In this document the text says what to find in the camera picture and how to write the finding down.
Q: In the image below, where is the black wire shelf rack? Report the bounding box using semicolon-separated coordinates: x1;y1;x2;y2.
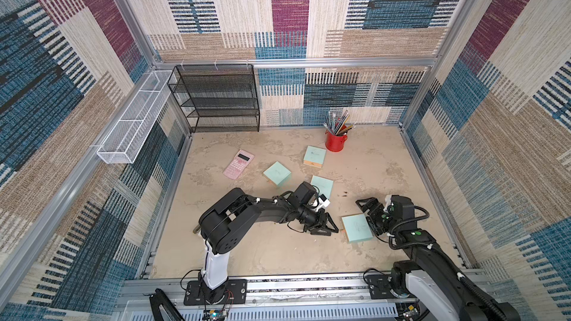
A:
168;64;260;133

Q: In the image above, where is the pink calculator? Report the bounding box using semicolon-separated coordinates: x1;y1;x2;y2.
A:
223;150;255;180

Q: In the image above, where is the white mesh wall basket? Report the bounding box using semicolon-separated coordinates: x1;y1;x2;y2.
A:
98;71;171;164

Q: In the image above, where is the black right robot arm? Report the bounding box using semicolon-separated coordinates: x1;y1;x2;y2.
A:
355;195;520;320

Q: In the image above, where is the pencils bundle in cup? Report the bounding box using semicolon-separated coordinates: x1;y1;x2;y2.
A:
323;110;355;137

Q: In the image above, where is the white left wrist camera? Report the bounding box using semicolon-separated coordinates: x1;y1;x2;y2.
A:
311;195;330;212

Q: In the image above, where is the left mint jewelry box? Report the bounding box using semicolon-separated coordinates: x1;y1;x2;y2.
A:
263;161;291;187

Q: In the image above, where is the red pencil cup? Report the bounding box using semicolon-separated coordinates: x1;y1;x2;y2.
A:
325;131;347;152

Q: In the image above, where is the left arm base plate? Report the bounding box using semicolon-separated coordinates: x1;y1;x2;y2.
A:
183;279;248;306

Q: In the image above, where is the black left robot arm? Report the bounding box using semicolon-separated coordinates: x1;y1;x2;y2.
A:
194;182;339;291

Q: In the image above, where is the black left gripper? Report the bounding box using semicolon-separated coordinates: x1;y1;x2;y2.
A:
297;208;341;239

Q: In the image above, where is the back mint jewelry box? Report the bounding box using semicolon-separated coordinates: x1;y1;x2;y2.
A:
303;146;327;168

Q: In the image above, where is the middle mint jewelry box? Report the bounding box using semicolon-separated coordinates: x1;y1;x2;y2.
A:
311;175;334;199

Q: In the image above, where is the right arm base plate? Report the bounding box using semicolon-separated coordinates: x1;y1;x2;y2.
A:
364;273;416;300

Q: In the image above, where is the mint drawer jewelry box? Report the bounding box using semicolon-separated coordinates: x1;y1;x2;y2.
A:
341;213;373;243

